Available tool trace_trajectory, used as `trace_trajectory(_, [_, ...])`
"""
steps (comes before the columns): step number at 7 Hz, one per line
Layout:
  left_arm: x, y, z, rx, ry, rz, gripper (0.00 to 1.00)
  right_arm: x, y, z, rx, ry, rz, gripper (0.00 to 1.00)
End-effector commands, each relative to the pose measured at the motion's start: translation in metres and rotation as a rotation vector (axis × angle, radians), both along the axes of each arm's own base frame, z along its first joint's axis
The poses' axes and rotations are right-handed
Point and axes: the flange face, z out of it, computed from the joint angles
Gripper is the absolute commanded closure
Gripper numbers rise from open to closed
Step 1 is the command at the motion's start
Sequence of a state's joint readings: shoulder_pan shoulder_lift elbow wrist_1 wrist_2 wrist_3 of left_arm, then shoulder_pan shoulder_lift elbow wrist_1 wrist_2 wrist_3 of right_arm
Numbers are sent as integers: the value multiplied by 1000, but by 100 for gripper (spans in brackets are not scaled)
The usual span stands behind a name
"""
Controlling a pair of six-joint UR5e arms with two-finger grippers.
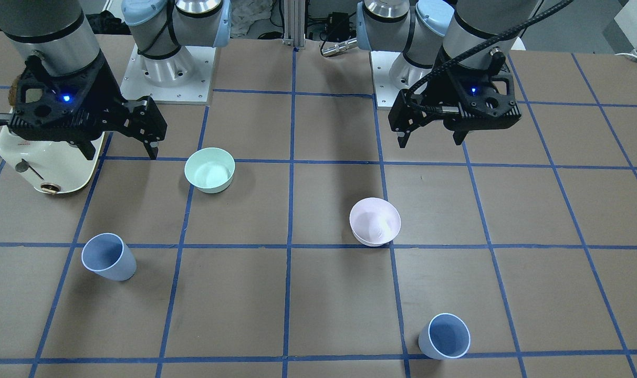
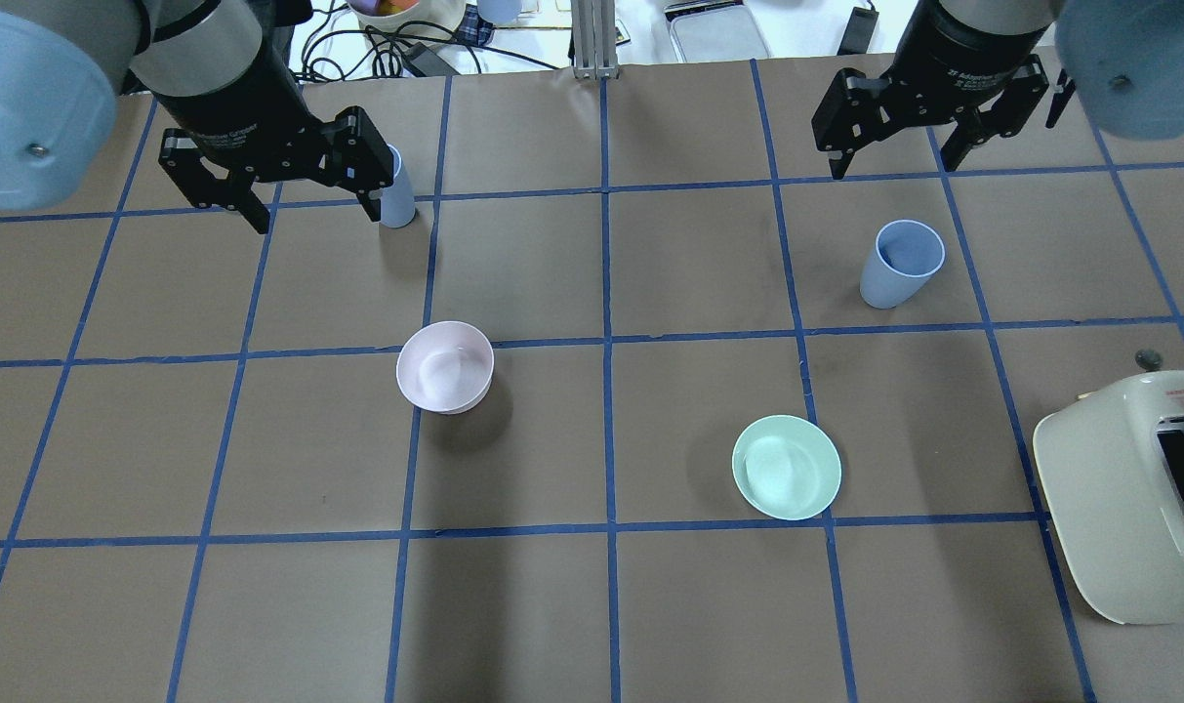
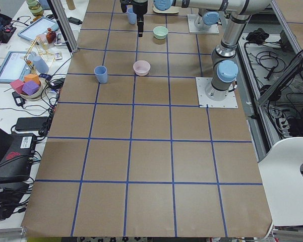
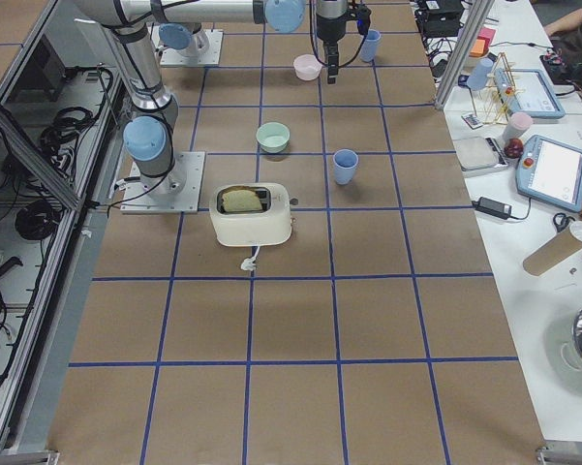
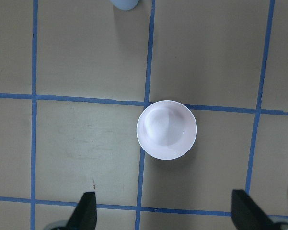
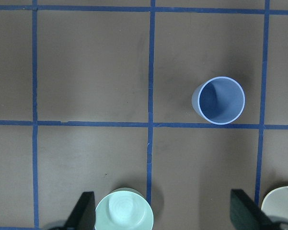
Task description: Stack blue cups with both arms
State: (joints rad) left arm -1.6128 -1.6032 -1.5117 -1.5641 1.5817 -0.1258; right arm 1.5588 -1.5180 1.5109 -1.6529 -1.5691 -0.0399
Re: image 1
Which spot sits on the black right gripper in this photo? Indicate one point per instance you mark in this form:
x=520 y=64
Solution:
x=110 y=90

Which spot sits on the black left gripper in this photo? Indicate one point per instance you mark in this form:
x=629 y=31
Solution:
x=414 y=98

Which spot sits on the blue cup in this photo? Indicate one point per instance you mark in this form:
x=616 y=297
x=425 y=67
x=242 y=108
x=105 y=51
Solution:
x=109 y=256

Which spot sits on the blue cup near left arm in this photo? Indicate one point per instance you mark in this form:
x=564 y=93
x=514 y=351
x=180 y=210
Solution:
x=446 y=336

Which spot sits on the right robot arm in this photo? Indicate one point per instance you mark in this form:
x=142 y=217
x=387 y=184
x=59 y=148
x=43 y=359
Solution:
x=59 y=33

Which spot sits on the mint green bowl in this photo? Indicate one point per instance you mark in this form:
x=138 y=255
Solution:
x=210 y=170

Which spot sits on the pale pink bowl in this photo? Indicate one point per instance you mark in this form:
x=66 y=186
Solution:
x=374 y=222

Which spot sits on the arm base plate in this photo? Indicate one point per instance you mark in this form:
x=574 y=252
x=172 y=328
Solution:
x=192 y=79
x=386 y=86

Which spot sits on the aluminium frame post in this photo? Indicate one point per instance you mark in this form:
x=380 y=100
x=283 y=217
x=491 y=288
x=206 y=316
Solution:
x=294 y=24

